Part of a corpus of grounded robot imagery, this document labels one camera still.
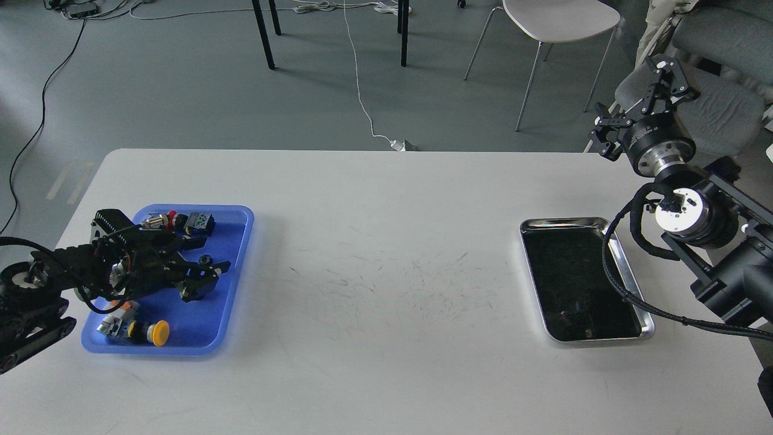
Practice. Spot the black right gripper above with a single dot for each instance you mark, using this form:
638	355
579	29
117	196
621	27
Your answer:
655	138

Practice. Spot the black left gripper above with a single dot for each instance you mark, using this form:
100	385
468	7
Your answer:
133	265

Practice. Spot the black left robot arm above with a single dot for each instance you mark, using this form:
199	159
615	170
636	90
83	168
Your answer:
33	309

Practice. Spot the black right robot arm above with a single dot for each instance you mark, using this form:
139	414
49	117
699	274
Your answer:
690	209

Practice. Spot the silver metal tray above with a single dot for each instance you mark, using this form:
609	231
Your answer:
577	303

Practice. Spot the grey padded chair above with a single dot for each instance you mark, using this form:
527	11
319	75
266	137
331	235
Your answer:
723	120

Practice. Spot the white chair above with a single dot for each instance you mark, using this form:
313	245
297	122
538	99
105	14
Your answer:
555	22

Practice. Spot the black table leg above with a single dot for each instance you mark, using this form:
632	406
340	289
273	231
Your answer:
263	32
403	30
275	17

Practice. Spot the red push button switch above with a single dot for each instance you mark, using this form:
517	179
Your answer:
193	223

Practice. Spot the yellow push button switch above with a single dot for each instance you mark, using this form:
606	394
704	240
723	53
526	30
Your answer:
137	332

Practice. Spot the orange white switch block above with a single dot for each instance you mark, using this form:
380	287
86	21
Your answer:
127	311

